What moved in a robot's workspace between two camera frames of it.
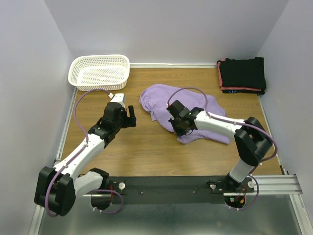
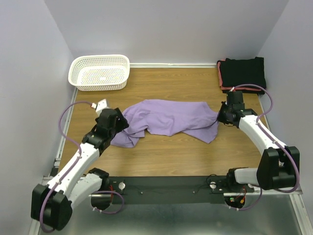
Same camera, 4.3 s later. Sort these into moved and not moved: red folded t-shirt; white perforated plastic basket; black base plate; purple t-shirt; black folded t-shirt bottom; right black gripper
Moved: purple t-shirt; right black gripper
Not moved: black base plate; black folded t-shirt bottom; red folded t-shirt; white perforated plastic basket
